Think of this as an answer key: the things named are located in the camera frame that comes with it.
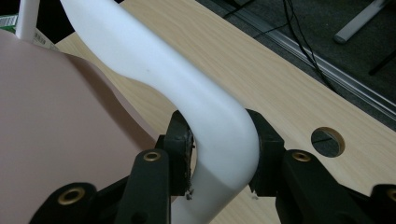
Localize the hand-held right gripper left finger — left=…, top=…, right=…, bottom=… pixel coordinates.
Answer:
left=114, top=110, right=194, bottom=224

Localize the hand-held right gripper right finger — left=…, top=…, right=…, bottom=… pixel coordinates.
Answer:
left=247, top=108, right=372, bottom=224

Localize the green carton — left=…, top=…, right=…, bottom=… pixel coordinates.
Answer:
left=0, top=13, right=60, bottom=52

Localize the aluminium floor rail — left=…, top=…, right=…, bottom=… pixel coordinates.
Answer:
left=236, top=12, right=396, bottom=123

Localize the black floor cable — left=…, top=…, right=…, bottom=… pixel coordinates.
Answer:
left=281, top=0, right=339, bottom=92

